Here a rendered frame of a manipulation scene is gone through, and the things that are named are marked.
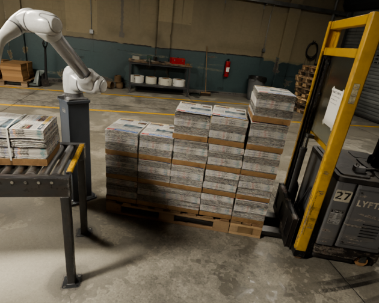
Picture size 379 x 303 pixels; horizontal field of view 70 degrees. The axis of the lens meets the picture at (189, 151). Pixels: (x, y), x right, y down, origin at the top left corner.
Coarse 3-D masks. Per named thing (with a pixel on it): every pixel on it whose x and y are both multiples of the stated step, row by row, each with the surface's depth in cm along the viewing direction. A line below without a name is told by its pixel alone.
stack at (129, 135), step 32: (128, 128) 231; (160, 128) 241; (128, 160) 232; (192, 160) 224; (224, 160) 221; (128, 192) 244; (160, 192) 241; (192, 192) 236; (192, 224) 248; (224, 224) 243
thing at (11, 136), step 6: (12, 120) 159; (18, 120) 160; (6, 126) 149; (12, 126) 150; (12, 132) 148; (6, 138) 149; (12, 138) 150; (6, 144) 150; (12, 144) 150; (6, 150) 151; (12, 150) 152; (6, 156) 153; (12, 156) 153
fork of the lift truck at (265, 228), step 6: (174, 216) 249; (180, 216) 249; (198, 222) 248; (204, 222) 247; (210, 222) 247; (264, 228) 246; (270, 228) 247; (276, 228) 248; (264, 234) 244; (270, 234) 243; (276, 234) 242
